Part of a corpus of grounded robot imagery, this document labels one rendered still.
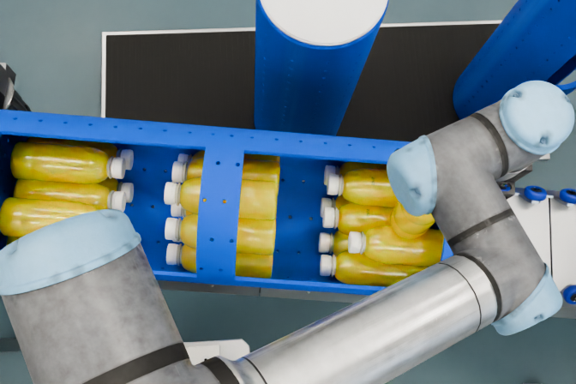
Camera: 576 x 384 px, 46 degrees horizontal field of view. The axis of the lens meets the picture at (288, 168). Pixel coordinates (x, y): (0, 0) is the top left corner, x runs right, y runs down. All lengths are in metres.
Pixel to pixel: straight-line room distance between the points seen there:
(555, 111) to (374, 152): 0.50
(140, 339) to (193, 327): 1.80
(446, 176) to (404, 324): 0.17
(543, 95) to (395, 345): 0.30
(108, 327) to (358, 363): 0.21
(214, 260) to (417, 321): 0.58
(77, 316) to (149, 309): 0.05
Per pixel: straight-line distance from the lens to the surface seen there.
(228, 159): 1.14
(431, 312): 0.64
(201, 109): 2.31
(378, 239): 1.22
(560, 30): 1.76
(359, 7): 1.47
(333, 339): 0.59
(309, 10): 1.45
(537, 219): 1.54
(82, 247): 0.54
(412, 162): 0.71
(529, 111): 0.74
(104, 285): 0.54
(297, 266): 1.34
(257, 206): 1.17
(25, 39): 2.69
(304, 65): 1.52
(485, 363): 2.45
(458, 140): 0.73
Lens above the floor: 2.32
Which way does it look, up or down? 75 degrees down
